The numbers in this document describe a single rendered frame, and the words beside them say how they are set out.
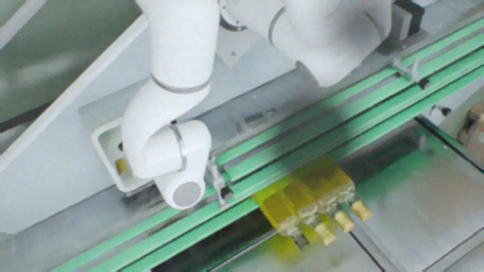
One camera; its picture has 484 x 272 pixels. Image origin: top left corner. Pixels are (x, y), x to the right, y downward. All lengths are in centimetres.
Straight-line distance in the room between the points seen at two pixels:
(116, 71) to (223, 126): 30
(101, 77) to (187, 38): 45
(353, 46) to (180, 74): 31
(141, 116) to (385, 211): 87
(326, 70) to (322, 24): 11
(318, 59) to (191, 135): 24
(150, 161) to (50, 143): 38
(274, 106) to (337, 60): 41
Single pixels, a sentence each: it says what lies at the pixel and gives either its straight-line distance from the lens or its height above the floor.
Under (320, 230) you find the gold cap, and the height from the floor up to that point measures 113.
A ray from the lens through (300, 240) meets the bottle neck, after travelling 102.
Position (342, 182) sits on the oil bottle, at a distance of 109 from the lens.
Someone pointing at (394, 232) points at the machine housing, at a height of 118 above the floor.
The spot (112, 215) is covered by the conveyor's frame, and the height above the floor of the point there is 84.
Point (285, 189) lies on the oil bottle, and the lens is 107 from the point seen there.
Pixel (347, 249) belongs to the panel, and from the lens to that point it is 118.
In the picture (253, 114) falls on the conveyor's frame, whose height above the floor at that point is 83.
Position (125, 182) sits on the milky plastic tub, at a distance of 104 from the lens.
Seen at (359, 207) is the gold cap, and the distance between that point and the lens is 107.
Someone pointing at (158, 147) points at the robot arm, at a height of 105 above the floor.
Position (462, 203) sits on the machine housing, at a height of 122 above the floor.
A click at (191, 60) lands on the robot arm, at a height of 110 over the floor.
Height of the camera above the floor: 149
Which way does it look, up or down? 37 degrees down
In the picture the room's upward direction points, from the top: 141 degrees clockwise
